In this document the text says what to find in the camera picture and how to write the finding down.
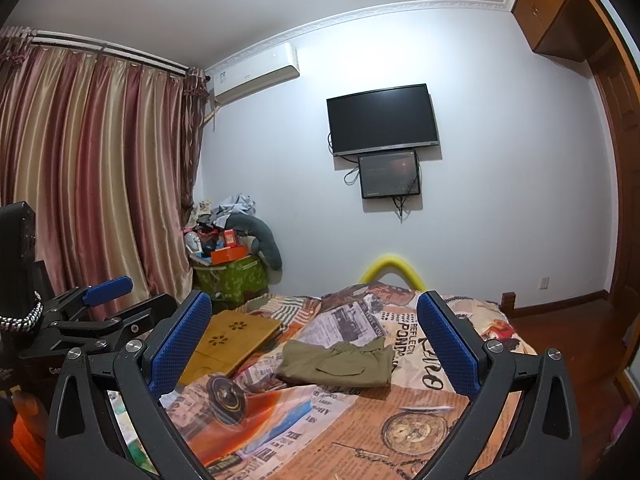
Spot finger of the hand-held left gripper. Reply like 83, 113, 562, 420
47, 276, 134, 322
20, 294, 179, 361

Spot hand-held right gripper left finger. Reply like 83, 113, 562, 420
45, 289, 216, 480

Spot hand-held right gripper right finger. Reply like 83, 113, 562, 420
415, 289, 583, 480

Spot olive green pants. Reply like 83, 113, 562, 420
276, 336, 396, 388

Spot bamboo lap desk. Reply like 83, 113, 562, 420
177, 309, 282, 386

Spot green storage box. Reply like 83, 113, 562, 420
192, 255, 268, 306

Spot orange box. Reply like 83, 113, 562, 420
210, 245, 248, 266

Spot yellow foam tube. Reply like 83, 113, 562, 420
359, 254, 427, 293

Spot pink and gold curtain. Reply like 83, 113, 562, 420
0, 27, 211, 321

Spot newspaper print bed sheet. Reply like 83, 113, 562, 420
107, 282, 541, 480

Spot grey plush pillow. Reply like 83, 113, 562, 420
222, 215, 283, 272

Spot pile of crumpled clothes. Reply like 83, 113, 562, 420
187, 192, 256, 233

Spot small black monitor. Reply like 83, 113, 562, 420
358, 150, 420, 200

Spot wooden door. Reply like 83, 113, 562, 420
585, 0, 640, 411

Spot white air conditioner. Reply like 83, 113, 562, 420
206, 42, 301, 107

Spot wooden overhead cabinet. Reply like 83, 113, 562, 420
512, 0, 608, 63

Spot black white braided cord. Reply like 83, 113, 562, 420
0, 300, 45, 333

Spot curtain rail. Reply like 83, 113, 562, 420
30, 30, 206, 78

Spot black wall television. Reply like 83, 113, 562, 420
326, 83, 441, 157

